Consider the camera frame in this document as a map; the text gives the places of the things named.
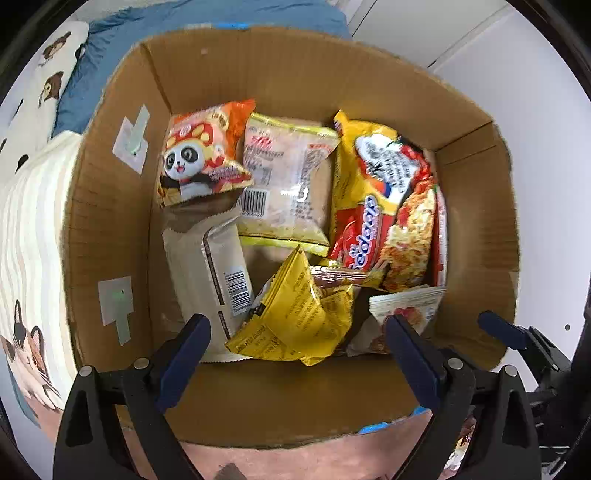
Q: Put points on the brown snack packet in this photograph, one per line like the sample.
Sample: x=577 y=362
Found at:
x=337 y=276

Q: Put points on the cardboard box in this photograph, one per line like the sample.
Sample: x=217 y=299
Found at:
x=286 y=69

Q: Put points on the yellow instant noodle packet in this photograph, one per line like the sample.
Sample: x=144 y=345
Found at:
x=383 y=203

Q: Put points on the clear yellow-edged snack packet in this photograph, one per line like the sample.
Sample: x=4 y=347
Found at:
x=286 y=184

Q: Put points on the beige snack packet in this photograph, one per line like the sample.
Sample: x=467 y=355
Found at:
x=194 y=263

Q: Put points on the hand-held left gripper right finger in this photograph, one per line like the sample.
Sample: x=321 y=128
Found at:
x=411 y=362

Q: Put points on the white bear-print pillow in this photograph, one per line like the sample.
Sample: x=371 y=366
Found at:
x=41 y=78

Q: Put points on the white pizza-print snack packet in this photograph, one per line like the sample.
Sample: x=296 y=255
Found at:
x=406 y=302

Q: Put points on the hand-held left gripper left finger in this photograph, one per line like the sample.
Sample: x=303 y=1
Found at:
x=184 y=360

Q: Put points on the white door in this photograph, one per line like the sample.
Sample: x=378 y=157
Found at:
x=392 y=23

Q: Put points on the yellow foil snack packet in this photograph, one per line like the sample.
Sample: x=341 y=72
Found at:
x=295 y=318

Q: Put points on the red and white snack packet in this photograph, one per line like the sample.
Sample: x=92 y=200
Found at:
x=442 y=230

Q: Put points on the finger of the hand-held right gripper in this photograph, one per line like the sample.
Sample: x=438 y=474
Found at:
x=503 y=330

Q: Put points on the blue pillow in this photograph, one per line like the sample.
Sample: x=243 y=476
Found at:
x=138 y=23

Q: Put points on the orange panda snack packet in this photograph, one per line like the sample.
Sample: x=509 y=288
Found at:
x=203 y=152

